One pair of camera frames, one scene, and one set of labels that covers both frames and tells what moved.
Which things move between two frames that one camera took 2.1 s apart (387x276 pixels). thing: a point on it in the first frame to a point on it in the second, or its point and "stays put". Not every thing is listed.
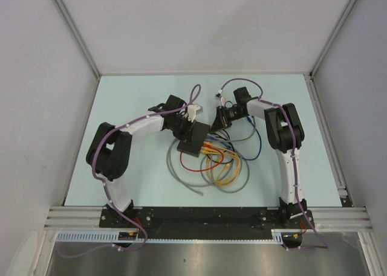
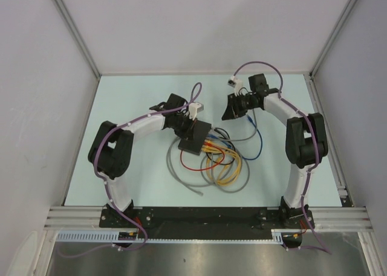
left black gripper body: x=181 y=128 stays put
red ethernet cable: x=207 y=146 stays put
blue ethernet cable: x=233 y=151 stays put
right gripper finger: x=220 y=122 to x=231 y=110
